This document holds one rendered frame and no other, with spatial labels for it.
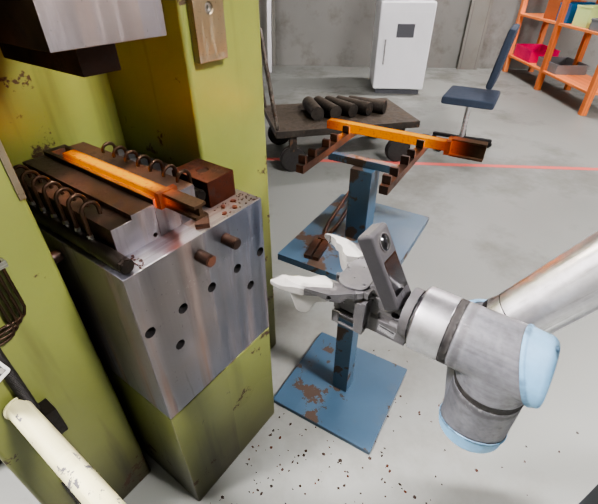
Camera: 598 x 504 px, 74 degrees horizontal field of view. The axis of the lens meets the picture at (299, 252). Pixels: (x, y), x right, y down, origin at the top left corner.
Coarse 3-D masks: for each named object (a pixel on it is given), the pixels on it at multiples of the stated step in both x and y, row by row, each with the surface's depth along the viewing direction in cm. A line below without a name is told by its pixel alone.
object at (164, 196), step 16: (80, 160) 90; (96, 160) 90; (112, 176) 84; (128, 176) 83; (144, 192) 79; (160, 192) 76; (176, 192) 76; (160, 208) 77; (176, 208) 76; (192, 208) 72
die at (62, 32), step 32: (0, 0) 55; (32, 0) 50; (64, 0) 53; (96, 0) 56; (128, 0) 60; (160, 0) 64; (0, 32) 59; (32, 32) 54; (64, 32) 55; (96, 32) 58; (128, 32) 62; (160, 32) 66
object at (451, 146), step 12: (336, 120) 113; (360, 132) 110; (372, 132) 108; (384, 132) 106; (396, 132) 105; (408, 132) 105; (432, 144) 101; (444, 144) 99; (456, 144) 99; (468, 144) 97; (480, 144) 95; (456, 156) 100; (468, 156) 99; (480, 156) 97
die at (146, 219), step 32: (32, 160) 94; (64, 160) 92; (128, 160) 93; (32, 192) 86; (96, 192) 81; (128, 192) 81; (192, 192) 84; (96, 224) 74; (128, 224) 74; (160, 224) 80
